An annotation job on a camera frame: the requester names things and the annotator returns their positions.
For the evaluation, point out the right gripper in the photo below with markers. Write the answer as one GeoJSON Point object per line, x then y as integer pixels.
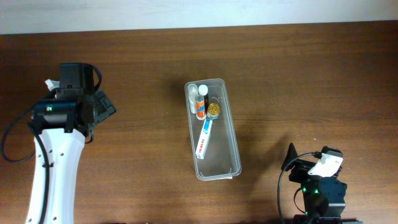
{"type": "Point", "coordinates": [300, 170]}

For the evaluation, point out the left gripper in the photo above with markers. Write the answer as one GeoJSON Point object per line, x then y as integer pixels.
{"type": "Point", "coordinates": [104, 106]}

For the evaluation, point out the clear plastic container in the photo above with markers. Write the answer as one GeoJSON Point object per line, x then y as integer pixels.
{"type": "Point", "coordinates": [222, 159]}

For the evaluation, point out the gold lid jar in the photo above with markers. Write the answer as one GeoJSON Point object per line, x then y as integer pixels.
{"type": "Point", "coordinates": [213, 111]}

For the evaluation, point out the white Panadol box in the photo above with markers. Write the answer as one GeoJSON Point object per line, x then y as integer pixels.
{"type": "Point", "coordinates": [204, 139]}

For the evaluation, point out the orange tablet tube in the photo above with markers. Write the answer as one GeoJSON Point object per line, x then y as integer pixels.
{"type": "Point", "coordinates": [200, 107]}

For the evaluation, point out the black bottle white cap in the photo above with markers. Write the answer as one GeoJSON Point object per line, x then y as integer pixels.
{"type": "Point", "coordinates": [203, 90]}

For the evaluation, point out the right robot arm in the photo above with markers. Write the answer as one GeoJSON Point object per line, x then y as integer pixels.
{"type": "Point", "coordinates": [323, 194]}

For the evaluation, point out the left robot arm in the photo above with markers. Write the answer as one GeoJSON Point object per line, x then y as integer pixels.
{"type": "Point", "coordinates": [59, 142]}

